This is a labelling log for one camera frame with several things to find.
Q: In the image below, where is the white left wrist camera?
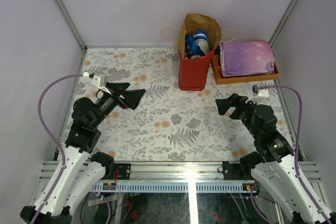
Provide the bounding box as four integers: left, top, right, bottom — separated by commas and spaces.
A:
82, 72, 111, 94

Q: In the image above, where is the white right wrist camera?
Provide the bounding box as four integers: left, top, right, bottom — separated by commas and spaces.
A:
246, 84, 269, 103

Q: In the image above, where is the orange wooden tray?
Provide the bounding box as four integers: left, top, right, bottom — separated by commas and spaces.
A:
211, 49, 280, 85

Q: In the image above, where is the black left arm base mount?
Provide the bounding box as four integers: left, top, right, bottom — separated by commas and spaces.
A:
103, 163, 131, 181

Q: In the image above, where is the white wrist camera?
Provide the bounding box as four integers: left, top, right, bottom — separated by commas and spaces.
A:
82, 72, 111, 94
246, 84, 269, 103

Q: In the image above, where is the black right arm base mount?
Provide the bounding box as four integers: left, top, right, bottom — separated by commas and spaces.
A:
222, 161, 253, 180

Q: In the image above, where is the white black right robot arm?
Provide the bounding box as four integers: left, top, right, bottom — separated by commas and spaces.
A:
215, 93, 335, 223

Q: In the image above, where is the aluminium front rail frame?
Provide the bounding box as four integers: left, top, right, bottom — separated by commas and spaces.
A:
26, 160, 329, 224

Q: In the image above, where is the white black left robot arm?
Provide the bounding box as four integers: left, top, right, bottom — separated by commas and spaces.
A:
20, 82, 146, 223

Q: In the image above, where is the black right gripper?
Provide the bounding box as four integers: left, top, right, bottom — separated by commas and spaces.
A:
214, 93, 260, 138

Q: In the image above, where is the red brown paper bag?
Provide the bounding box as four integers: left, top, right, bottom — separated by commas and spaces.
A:
175, 13, 222, 91

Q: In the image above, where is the purple snowflake cloth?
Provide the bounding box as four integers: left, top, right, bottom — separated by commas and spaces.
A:
219, 40, 275, 77

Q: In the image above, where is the blue Doritos chip bag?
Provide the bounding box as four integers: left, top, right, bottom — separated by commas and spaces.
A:
185, 30, 209, 59

